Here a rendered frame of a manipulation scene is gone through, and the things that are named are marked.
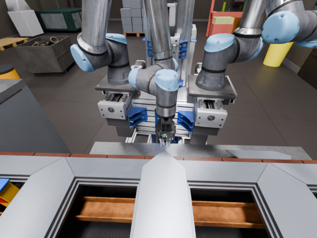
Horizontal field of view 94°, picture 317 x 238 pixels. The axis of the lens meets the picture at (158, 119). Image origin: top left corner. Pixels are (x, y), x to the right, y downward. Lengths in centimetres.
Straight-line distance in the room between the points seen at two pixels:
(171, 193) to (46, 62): 381
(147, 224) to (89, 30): 68
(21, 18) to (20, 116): 789
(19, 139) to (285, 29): 124
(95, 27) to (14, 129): 74
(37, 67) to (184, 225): 405
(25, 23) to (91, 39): 823
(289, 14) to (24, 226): 96
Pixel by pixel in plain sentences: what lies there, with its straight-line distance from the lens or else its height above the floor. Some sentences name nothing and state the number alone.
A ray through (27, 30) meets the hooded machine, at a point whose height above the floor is 29.
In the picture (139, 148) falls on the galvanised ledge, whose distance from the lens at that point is 94.
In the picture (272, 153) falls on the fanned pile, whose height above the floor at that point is 72.
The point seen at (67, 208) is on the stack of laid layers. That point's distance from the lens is 70.
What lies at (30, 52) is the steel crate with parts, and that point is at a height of 53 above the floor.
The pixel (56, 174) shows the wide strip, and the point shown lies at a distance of 76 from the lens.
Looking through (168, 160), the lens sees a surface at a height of 86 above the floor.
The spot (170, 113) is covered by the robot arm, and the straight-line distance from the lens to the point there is 52.
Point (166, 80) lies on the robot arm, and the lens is 45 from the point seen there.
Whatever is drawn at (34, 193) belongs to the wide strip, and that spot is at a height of 86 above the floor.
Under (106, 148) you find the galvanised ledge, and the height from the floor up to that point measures 68.
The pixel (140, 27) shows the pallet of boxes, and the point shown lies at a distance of 716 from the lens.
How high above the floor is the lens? 141
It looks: 41 degrees down
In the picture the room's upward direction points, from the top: 1 degrees counter-clockwise
